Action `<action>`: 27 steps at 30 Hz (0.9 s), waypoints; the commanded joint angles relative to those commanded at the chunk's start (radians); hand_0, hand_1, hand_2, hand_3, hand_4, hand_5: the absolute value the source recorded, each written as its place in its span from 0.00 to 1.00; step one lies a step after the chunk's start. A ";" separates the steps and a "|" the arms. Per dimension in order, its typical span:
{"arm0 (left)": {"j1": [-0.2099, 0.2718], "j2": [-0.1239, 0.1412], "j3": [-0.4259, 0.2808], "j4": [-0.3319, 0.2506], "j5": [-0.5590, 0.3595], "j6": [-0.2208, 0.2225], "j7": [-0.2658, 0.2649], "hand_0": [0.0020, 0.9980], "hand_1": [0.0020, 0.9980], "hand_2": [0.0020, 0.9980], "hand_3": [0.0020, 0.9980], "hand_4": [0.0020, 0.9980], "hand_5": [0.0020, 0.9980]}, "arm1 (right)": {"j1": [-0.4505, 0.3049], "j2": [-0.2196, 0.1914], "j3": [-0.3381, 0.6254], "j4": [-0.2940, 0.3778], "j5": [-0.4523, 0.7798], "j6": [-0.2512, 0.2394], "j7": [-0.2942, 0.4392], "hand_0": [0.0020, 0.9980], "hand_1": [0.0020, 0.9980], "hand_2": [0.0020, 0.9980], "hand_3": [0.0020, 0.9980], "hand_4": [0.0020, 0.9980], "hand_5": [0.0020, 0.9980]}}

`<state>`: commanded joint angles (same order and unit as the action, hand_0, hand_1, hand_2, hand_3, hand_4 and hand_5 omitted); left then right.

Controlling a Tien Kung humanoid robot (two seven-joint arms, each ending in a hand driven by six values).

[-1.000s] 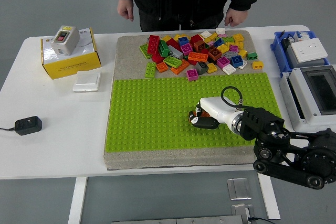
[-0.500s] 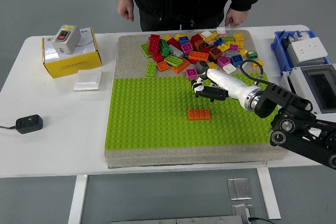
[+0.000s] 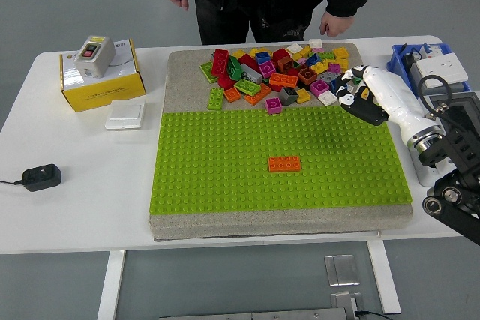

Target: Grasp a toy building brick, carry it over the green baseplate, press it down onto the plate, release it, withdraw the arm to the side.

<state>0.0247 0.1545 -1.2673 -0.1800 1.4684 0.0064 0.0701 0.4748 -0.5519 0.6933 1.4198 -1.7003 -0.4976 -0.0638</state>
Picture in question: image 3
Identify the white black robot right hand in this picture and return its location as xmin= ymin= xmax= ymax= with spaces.
xmin=334 ymin=65 xmax=440 ymax=142

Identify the orange two-by-four brick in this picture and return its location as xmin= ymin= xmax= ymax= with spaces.
xmin=268 ymin=155 xmax=302 ymax=173

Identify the white two-by-two brick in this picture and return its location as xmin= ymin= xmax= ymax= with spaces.
xmin=317 ymin=91 xmax=338 ymax=107

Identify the magenta two-by-two brick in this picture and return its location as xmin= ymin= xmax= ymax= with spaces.
xmin=258 ymin=60 xmax=278 ymax=79
xmin=310 ymin=79 xmax=330 ymax=97
xmin=265 ymin=97 xmax=284 ymax=115

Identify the brown two-by-two brick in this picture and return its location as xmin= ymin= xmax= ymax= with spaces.
xmin=277 ymin=56 xmax=296 ymax=73
xmin=298 ymin=67 xmax=319 ymax=86

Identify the dark grey brick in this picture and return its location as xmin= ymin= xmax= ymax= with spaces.
xmin=280 ymin=86 xmax=299 ymax=106

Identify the orange long brick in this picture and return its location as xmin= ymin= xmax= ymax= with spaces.
xmin=244 ymin=83 xmax=272 ymax=106

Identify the grey long brick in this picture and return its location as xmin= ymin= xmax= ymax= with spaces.
xmin=241 ymin=63 xmax=263 ymax=83

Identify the lime two-by-three brick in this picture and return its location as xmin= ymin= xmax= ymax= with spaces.
xmin=234 ymin=78 xmax=262 ymax=97

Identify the dark green brick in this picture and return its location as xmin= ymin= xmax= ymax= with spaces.
xmin=226 ymin=55 xmax=245 ymax=81

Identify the orange two-by-two brick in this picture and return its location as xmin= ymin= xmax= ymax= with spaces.
xmin=223 ymin=87 xmax=243 ymax=103

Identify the red two-by-four brick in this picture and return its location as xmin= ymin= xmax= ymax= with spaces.
xmin=211 ymin=49 xmax=230 ymax=76

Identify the metal floor plate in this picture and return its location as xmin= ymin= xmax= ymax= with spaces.
xmin=329 ymin=292 xmax=365 ymax=316
xmin=324 ymin=254 xmax=361 ymax=286

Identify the green studded baseplate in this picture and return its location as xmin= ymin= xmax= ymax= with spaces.
xmin=148 ymin=103 xmax=413 ymax=219

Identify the grey metal box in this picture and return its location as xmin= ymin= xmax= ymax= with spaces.
xmin=408 ymin=63 xmax=470 ymax=92

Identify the blue plastic bin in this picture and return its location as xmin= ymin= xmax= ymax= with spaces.
xmin=389 ymin=43 xmax=472 ymax=92

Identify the small white breaker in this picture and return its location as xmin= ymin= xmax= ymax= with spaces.
xmin=422 ymin=43 xmax=446 ymax=59

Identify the person's left hand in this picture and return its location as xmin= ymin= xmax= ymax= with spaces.
xmin=319 ymin=10 xmax=356 ymax=38

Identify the white table leg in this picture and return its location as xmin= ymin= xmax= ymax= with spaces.
xmin=96 ymin=250 xmax=127 ymax=320
xmin=366 ymin=240 xmax=402 ymax=314

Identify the grey-brown mat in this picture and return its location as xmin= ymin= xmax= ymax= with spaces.
xmin=148 ymin=41 xmax=415 ymax=241

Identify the steel floor bar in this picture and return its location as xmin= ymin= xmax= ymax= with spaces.
xmin=159 ymin=307 xmax=352 ymax=320

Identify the yellow white cardboard box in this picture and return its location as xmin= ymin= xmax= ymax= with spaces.
xmin=58 ymin=37 xmax=147 ymax=113

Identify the black power adapter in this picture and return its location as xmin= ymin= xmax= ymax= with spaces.
xmin=22 ymin=163 xmax=63 ymax=193

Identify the black connector with wire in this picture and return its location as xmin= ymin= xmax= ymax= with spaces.
xmin=401 ymin=49 xmax=424 ymax=70

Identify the white wall socket plate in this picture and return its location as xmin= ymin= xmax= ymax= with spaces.
xmin=416 ymin=53 xmax=470 ymax=83

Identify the grey enclosure with dark window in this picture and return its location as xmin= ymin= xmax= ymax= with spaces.
xmin=399 ymin=91 xmax=480 ymax=188

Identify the black floor cable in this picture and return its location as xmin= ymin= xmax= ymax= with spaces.
xmin=354 ymin=309 xmax=395 ymax=320

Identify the white wall switch plate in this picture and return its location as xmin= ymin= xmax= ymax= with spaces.
xmin=104 ymin=99 xmax=146 ymax=130

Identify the grey push-button switch box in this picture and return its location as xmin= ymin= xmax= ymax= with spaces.
xmin=73 ymin=34 xmax=116 ymax=79

